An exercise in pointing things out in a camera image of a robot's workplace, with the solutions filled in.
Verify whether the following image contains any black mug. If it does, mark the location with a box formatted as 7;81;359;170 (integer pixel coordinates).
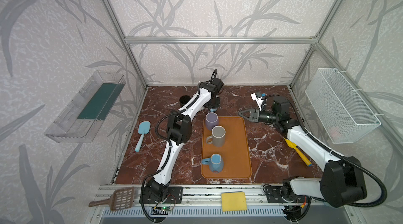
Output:
179;95;191;106

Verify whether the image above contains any white wire basket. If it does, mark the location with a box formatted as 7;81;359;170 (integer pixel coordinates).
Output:
305;68;382;144

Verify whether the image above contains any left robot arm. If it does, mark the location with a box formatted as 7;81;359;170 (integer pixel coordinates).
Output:
140;69;224;204

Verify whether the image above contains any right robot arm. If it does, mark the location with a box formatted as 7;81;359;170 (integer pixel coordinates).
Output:
238;92;388;208

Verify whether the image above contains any grey mug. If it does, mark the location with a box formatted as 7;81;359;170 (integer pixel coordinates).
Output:
206;125;226;147

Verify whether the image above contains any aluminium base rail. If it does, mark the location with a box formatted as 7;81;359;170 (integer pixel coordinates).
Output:
94;184;356;218

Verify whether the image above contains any blue speckled mug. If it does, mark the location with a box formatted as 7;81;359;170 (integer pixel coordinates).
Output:
201;153;224;173

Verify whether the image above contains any yellow sponge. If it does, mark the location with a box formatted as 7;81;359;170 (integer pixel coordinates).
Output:
221;191;247;212

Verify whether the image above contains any lavender mug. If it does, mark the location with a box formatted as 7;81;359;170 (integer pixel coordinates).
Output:
205;112;219;131

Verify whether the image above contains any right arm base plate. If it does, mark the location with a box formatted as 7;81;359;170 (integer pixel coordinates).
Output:
263;184;306;205

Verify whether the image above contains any brown slotted spatula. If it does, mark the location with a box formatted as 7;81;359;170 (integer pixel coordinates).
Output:
88;187;135;211

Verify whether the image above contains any yellow handled tool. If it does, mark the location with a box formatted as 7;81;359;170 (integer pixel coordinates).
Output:
284;138;312;167

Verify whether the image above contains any green mat in shelf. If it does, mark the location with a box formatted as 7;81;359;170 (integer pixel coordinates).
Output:
77;83;124;120

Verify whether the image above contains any orange rubber tray mat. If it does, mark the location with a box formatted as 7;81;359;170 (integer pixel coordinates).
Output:
201;117;252;180

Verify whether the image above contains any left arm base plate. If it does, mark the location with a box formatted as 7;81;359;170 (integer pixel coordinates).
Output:
139;186;183;204

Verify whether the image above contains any small green circuit board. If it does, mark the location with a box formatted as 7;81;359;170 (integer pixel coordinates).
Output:
152;206;175;215

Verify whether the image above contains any light blue silicone spatula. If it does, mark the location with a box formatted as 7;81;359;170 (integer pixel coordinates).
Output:
135;121;151;152

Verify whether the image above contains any clear acrylic wall shelf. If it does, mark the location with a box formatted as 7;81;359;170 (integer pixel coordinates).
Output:
45;70;126;143

